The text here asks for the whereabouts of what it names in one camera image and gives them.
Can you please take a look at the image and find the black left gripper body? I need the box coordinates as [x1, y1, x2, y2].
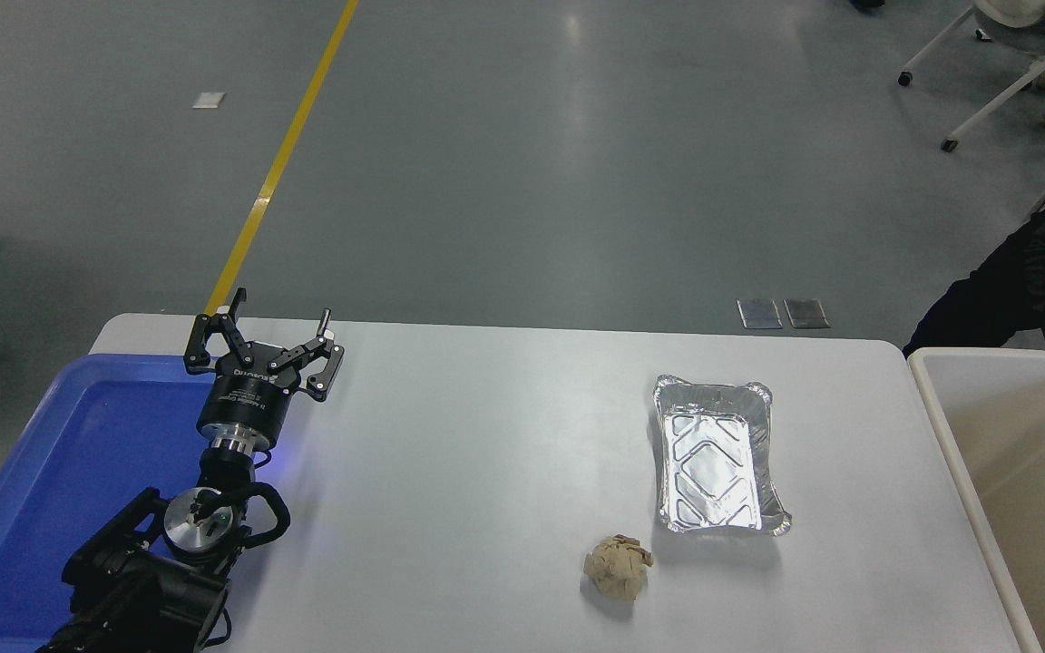
[197, 359, 306, 447]

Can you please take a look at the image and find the blue plastic tray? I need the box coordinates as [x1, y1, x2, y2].
[0, 353, 226, 653]

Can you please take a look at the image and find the crumpled tan paper ball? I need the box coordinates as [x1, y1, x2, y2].
[583, 534, 654, 602]

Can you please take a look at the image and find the rectangular foil tray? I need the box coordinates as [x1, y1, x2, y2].
[652, 374, 793, 536]

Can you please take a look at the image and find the metal floor plate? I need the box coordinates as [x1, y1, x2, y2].
[784, 298, 830, 329]
[737, 298, 784, 329]

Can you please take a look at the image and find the large pale bin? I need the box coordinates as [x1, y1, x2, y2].
[908, 347, 1045, 653]

